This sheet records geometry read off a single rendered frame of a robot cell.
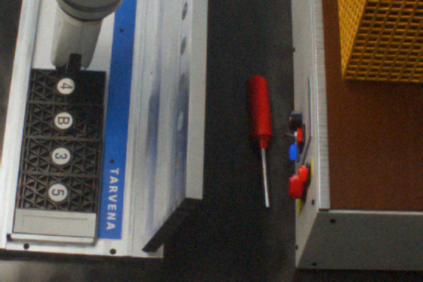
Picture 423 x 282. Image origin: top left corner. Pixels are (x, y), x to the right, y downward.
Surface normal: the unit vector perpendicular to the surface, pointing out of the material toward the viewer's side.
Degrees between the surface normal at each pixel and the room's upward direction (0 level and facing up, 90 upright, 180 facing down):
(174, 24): 74
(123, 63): 0
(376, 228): 90
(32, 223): 0
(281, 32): 0
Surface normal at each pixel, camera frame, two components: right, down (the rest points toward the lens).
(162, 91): 0.28, -0.45
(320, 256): -0.04, 0.88
